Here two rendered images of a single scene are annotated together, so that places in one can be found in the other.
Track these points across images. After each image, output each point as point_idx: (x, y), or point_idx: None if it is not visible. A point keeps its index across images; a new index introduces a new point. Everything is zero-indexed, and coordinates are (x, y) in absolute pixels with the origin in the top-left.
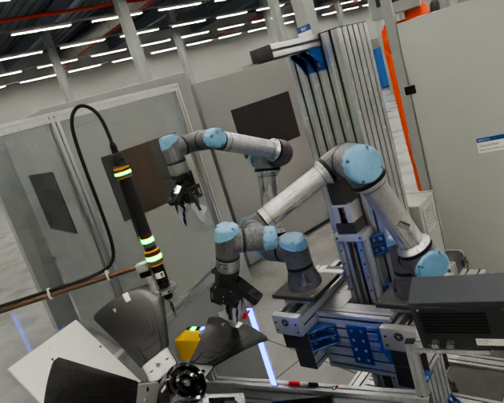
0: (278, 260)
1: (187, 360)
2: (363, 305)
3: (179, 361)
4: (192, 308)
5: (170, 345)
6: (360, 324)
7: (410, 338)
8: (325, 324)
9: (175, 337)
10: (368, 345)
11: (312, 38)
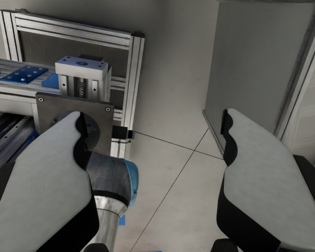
0: (89, 151)
1: (257, 59)
2: (6, 108)
3: (264, 47)
4: (270, 114)
5: (279, 47)
6: (3, 82)
7: None
8: (53, 84)
9: (277, 63)
10: (14, 71)
11: None
